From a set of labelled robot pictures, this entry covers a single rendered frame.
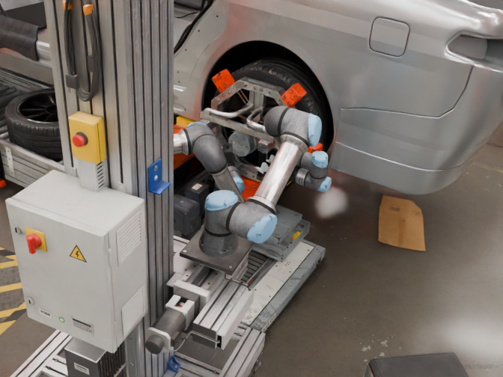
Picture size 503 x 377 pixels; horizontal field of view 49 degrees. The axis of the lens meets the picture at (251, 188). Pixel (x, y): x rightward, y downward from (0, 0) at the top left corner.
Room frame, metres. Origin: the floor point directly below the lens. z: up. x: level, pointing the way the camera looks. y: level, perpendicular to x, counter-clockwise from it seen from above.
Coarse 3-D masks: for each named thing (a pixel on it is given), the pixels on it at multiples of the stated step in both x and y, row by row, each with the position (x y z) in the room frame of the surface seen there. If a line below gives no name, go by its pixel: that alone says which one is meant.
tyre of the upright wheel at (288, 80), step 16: (256, 64) 2.75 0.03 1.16; (272, 64) 2.73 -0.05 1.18; (288, 64) 2.76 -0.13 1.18; (272, 80) 2.63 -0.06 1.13; (288, 80) 2.60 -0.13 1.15; (304, 80) 2.66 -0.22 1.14; (304, 96) 2.56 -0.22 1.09; (320, 96) 2.65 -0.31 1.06; (320, 112) 2.58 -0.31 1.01; (240, 160) 2.71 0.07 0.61
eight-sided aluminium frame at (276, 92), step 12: (240, 84) 2.62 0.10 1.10; (252, 84) 2.59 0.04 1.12; (264, 84) 2.61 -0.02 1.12; (216, 96) 2.69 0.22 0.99; (228, 96) 2.66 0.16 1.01; (276, 96) 2.52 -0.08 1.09; (216, 108) 2.69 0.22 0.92; (216, 132) 2.69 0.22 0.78; (240, 168) 2.61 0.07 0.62; (252, 168) 2.62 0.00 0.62
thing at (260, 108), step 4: (260, 96) 2.56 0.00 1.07; (260, 100) 2.56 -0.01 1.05; (260, 104) 2.56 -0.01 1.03; (260, 108) 2.55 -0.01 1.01; (252, 112) 2.50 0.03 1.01; (256, 112) 2.50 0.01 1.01; (260, 112) 2.54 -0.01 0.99; (252, 116) 2.46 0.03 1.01; (248, 120) 2.41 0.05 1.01; (252, 124) 2.37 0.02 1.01; (256, 124) 2.37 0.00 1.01; (256, 128) 2.36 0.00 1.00; (260, 128) 2.35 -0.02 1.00; (264, 128) 2.34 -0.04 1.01; (264, 132) 2.34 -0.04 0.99
